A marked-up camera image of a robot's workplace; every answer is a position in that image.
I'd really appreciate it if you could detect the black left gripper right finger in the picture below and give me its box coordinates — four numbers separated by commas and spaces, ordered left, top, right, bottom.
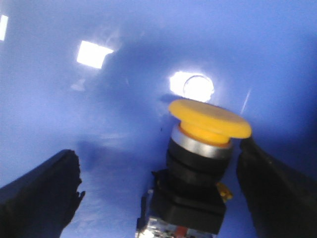
236, 137, 317, 238

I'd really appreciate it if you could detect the yellow mushroom push button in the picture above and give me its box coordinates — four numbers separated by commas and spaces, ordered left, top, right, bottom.
135, 99, 252, 238

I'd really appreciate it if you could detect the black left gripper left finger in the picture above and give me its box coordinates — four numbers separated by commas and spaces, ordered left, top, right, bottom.
0, 149, 85, 238

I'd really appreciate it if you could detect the blue plastic tray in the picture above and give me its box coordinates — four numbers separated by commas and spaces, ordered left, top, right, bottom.
0, 0, 317, 238

